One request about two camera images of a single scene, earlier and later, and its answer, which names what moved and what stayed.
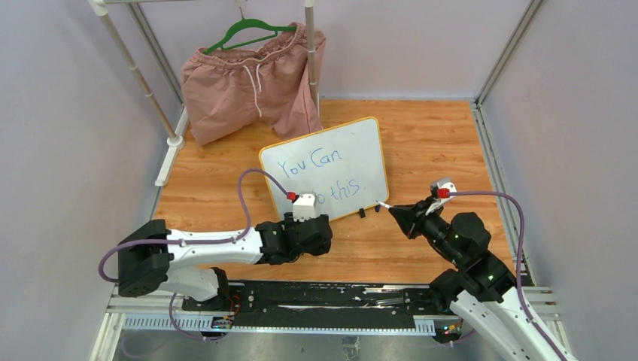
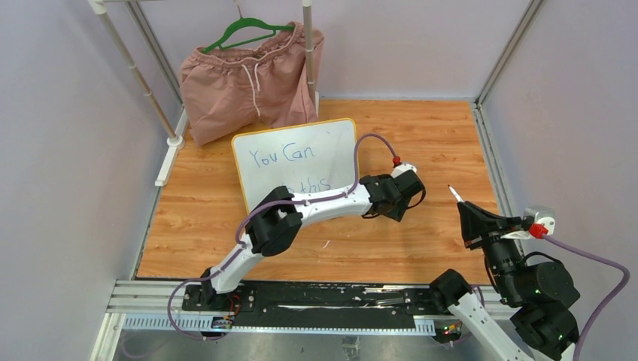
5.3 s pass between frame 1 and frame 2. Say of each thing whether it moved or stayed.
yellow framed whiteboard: moved
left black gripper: moved
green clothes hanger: stayed
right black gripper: moved
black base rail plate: stayed
